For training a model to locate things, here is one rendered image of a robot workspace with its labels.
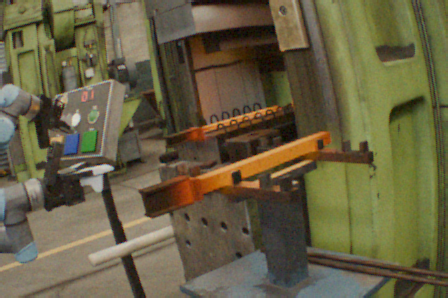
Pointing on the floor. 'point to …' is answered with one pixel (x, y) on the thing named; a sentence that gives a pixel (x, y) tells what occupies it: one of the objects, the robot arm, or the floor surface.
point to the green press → (62, 71)
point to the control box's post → (119, 236)
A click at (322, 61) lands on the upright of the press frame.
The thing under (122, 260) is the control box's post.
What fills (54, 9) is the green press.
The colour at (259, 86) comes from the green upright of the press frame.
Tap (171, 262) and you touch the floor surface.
